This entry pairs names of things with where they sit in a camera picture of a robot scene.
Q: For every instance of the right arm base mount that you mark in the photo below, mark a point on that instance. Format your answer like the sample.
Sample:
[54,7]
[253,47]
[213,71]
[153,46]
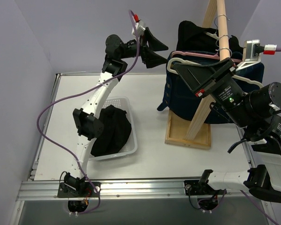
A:
[200,187]

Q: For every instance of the pink hanger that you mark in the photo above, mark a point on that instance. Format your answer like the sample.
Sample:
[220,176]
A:
[195,54]

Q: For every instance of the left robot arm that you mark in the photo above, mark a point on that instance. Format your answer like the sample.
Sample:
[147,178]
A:
[87,122]

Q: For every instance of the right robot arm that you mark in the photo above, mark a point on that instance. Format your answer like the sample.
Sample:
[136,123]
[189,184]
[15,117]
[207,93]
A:
[238,97]

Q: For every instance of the white plastic basket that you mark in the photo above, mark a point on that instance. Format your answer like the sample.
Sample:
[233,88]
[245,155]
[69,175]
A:
[131,146]

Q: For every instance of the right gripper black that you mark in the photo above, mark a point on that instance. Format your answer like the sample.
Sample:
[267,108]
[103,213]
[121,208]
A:
[214,78]

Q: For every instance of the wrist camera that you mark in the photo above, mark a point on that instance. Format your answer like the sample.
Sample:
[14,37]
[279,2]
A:
[139,25]
[252,53]

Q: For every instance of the black garment on hanger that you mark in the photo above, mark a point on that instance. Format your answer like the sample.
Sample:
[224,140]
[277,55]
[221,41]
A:
[193,38]

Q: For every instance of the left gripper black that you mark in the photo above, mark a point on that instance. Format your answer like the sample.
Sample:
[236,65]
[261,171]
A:
[143,46]

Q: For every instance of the white hanger far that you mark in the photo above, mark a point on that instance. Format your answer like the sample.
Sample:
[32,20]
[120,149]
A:
[214,35]

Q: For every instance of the wooden clothes rack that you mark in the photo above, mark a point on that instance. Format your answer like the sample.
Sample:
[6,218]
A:
[195,133]

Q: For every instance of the black skirt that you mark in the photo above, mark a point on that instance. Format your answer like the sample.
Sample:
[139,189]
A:
[116,132]

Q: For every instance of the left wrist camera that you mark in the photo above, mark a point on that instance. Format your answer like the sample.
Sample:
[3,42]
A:
[139,25]

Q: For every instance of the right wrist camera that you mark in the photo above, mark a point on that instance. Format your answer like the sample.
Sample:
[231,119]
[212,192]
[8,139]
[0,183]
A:
[252,53]

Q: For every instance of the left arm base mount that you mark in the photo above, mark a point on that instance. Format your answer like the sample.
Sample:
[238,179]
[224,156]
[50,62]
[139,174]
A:
[78,194]

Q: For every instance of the aluminium rail table edge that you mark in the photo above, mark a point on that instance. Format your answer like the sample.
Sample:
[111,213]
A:
[109,190]

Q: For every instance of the blue denim skirt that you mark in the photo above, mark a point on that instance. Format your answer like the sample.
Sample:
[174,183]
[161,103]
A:
[180,100]

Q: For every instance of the cream white hanger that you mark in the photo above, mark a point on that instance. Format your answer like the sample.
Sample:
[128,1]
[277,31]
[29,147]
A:
[170,64]

